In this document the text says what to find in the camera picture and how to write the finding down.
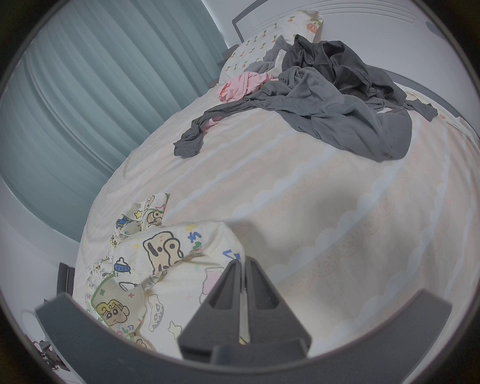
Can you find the pile of clothes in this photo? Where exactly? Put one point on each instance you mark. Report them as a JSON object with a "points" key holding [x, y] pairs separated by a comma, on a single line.
{"points": [[337, 123]]}

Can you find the pink garment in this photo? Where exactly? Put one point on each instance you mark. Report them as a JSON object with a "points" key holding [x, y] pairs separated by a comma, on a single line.
{"points": [[243, 84]]}

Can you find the white printed pyjama top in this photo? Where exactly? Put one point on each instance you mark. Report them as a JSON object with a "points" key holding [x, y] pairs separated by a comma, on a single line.
{"points": [[165, 255]]}

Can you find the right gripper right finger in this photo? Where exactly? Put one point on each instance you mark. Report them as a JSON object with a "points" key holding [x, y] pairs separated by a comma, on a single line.
{"points": [[275, 322]]}

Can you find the blue-green curtain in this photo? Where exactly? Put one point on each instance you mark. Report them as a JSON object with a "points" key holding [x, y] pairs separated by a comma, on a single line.
{"points": [[93, 93]]}

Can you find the white printed pillow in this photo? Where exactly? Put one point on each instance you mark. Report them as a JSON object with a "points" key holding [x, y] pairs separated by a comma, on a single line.
{"points": [[255, 48]]}

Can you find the bed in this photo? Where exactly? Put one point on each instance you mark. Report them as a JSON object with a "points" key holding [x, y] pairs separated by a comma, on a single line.
{"points": [[337, 210]]}

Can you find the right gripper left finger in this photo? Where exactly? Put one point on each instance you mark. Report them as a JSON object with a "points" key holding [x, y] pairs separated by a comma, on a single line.
{"points": [[213, 322]]}

